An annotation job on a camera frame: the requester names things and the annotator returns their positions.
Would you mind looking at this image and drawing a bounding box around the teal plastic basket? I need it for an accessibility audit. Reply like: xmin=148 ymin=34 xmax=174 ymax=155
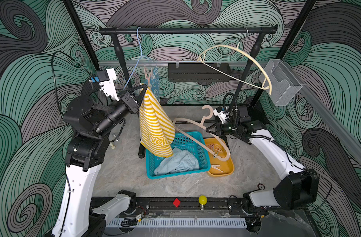
xmin=145 ymin=133 xmax=211 ymax=180

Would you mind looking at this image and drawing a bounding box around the light blue terry towel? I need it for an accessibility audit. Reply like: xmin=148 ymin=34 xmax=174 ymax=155
xmin=154 ymin=148 xmax=200 ymax=176

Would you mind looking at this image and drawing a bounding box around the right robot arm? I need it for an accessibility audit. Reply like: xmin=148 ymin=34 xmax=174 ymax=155
xmin=206 ymin=106 xmax=319 ymax=213

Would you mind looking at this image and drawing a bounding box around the orange clothespin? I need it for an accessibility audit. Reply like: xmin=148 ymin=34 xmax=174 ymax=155
xmin=208 ymin=143 xmax=224 ymax=153

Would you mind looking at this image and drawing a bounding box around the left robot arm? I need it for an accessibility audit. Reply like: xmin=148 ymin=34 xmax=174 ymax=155
xmin=51 ymin=84 xmax=148 ymax=237

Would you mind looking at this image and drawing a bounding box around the black clothes rack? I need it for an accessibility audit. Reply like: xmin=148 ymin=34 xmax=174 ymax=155
xmin=98 ymin=25 xmax=279 ymax=159

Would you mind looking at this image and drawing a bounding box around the cream plastic hanger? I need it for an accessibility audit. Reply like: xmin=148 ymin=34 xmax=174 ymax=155
xmin=197 ymin=28 xmax=272 ymax=95

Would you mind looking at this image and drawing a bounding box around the pink clothespin on blue towel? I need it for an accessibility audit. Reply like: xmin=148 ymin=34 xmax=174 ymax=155
xmin=144 ymin=67 xmax=153 ymax=89

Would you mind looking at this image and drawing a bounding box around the yellow ball knob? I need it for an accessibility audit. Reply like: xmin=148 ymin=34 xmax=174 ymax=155
xmin=198 ymin=195 xmax=208 ymax=210

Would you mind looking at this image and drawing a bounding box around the light blue wire hanger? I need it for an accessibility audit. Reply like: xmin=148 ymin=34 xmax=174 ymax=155
xmin=122 ymin=27 xmax=157 ymax=91

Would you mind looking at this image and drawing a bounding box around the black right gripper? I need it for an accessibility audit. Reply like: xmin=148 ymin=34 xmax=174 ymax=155
xmin=205 ymin=122 xmax=239 ymax=136

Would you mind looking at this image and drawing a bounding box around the round floor marker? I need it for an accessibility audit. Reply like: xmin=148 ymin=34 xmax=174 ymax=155
xmin=257 ymin=183 xmax=265 ymax=190

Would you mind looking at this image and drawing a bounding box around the blue rabbit print towel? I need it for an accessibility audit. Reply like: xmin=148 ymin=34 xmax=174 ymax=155
xmin=149 ymin=67 xmax=160 ymax=102

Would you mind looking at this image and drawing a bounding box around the black wall light panel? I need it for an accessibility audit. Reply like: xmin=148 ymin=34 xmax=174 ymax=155
xmin=168 ymin=63 xmax=231 ymax=84

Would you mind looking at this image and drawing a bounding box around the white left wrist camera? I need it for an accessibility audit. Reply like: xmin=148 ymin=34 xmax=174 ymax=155
xmin=90 ymin=68 xmax=120 ymax=101

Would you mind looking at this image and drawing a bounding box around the white slotted cable duct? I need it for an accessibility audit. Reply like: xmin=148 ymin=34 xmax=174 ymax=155
xmin=104 ymin=217 xmax=248 ymax=229

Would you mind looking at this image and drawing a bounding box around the yellow striped towel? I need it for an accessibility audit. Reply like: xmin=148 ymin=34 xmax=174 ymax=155
xmin=139 ymin=89 xmax=175 ymax=158

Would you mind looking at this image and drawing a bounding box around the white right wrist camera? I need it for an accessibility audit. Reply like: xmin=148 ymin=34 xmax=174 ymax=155
xmin=213 ymin=107 xmax=233 ymax=124

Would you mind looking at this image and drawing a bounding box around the orange plastic tray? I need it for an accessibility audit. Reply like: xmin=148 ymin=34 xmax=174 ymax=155
xmin=204 ymin=138 xmax=235 ymax=177

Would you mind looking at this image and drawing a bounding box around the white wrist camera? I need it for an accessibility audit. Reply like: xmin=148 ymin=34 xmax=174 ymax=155
xmin=213 ymin=107 xmax=233 ymax=124
xmin=90 ymin=68 xmax=120 ymax=101

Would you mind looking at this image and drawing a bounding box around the red diamond marker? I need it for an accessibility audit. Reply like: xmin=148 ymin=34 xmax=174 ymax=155
xmin=172 ymin=198 xmax=181 ymax=208

